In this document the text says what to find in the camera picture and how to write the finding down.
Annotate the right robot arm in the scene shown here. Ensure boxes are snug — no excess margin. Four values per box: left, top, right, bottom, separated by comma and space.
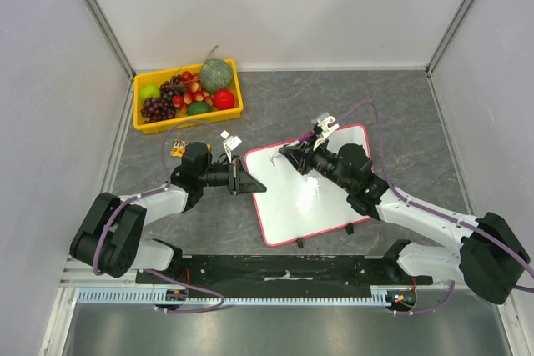
279, 141, 531, 305

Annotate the green lime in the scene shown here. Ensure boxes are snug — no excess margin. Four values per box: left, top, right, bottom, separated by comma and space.
187, 101, 212, 116

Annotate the green apple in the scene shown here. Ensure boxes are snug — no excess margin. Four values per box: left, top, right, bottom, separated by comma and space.
139, 84, 161, 102

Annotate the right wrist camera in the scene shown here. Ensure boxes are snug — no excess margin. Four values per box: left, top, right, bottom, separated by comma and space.
312, 113, 339, 150

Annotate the yellow plastic bin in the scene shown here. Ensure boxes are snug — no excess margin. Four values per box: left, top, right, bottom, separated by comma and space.
133, 58, 244, 134

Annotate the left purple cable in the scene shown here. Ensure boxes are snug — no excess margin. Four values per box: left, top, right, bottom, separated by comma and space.
91, 119, 228, 315

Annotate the white pink marker pen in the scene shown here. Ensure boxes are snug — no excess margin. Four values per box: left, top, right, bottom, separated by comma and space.
270, 131, 315, 162

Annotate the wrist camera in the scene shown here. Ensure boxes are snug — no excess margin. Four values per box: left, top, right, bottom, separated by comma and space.
220, 130, 242, 160
312, 113, 339, 150

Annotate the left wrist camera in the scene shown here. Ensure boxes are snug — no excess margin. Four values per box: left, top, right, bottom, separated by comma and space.
220, 130, 242, 160

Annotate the yellow snack packet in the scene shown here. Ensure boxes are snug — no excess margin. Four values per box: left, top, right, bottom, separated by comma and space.
170, 140, 194, 158

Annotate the red apple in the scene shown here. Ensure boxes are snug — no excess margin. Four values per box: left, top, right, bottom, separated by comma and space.
213, 89, 235, 110

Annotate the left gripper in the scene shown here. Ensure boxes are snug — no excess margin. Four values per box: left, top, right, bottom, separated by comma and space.
199, 155, 265, 196

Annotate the dark purple grape bunch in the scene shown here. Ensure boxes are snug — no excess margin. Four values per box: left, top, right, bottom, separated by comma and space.
140, 98, 177, 123

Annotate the light blue cable duct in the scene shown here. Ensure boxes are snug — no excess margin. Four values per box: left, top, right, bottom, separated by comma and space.
77, 286, 400, 307

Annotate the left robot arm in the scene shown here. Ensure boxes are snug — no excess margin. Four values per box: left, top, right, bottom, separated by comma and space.
69, 142, 267, 283

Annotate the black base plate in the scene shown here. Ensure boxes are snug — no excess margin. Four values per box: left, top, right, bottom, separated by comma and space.
163, 255, 433, 286

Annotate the green netted melon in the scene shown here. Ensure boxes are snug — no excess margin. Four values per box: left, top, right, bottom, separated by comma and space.
199, 58, 234, 93

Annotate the pink framed whiteboard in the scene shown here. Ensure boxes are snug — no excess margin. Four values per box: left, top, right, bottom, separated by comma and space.
244, 142, 370, 247

